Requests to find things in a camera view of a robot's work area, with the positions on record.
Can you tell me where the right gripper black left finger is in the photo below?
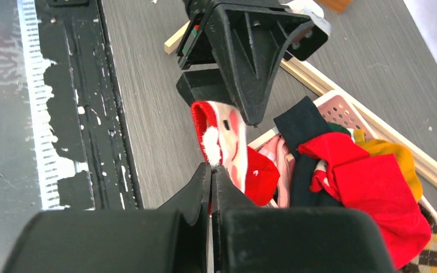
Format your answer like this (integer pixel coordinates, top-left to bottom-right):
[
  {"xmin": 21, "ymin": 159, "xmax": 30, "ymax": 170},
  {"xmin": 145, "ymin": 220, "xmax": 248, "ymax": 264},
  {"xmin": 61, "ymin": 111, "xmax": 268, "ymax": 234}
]
[{"xmin": 158, "ymin": 162, "xmax": 212, "ymax": 226}]

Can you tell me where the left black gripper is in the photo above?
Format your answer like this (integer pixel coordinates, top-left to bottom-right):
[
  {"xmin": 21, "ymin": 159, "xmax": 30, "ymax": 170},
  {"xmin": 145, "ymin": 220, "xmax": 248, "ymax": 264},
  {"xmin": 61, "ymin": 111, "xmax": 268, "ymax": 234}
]
[{"xmin": 176, "ymin": 1, "xmax": 306, "ymax": 126}]

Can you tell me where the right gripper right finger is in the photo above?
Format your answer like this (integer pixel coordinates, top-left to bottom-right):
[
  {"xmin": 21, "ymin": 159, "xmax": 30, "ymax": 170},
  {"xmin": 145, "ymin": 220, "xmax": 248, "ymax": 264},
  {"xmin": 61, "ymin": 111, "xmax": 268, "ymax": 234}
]
[{"xmin": 211, "ymin": 165, "xmax": 258, "ymax": 218}]

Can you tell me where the red santa sock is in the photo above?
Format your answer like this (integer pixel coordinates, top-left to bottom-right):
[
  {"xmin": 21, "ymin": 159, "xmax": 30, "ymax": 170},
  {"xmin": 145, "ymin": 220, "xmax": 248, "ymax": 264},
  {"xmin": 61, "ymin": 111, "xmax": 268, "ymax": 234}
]
[{"xmin": 191, "ymin": 101, "xmax": 279, "ymax": 206}]

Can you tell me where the pink sock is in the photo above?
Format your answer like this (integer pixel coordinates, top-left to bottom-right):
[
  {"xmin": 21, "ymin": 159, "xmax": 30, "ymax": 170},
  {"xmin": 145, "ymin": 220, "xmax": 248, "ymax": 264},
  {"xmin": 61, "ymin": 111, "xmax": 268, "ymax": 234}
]
[{"xmin": 258, "ymin": 135, "xmax": 295, "ymax": 208}]

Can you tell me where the pink plastic basket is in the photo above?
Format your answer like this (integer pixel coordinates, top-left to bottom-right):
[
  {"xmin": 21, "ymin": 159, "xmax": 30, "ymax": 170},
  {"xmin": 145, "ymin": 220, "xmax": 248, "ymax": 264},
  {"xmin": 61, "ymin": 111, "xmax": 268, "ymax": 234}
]
[{"xmin": 247, "ymin": 89, "xmax": 437, "ymax": 250}]

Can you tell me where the wooden compartment tray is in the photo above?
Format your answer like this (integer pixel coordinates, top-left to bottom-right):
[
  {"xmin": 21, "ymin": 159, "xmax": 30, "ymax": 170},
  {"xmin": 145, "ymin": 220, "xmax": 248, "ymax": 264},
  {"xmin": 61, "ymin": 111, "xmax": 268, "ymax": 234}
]
[{"xmin": 316, "ymin": 0, "xmax": 353, "ymax": 14}]

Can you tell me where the red sock in basket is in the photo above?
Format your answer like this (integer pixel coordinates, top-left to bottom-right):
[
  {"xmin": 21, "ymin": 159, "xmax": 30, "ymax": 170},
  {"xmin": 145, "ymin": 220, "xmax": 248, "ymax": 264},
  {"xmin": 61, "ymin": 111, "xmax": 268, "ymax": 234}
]
[{"xmin": 298, "ymin": 132, "xmax": 431, "ymax": 269}]

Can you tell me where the mustard yellow sock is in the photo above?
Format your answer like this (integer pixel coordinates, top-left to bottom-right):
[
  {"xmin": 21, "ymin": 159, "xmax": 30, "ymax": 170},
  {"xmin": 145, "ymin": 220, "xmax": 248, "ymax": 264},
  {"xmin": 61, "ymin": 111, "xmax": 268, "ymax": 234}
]
[{"xmin": 352, "ymin": 129, "xmax": 423, "ymax": 202}]

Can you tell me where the argyle brown sock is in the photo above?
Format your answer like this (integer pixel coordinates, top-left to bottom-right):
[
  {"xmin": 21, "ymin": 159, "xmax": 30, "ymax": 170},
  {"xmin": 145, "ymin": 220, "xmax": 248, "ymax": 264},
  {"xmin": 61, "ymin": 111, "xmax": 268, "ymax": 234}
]
[{"xmin": 398, "ymin": 204, "xmax": 437, "ymax": 273}]

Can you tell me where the wooden drying rack frame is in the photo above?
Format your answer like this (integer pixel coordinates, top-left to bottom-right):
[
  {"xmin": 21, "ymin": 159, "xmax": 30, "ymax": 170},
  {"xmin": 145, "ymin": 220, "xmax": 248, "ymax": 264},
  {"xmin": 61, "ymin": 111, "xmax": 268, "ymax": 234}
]
[{"xmin": 163, "ymin": 20, "xmax": 437, "ymax": 242}]

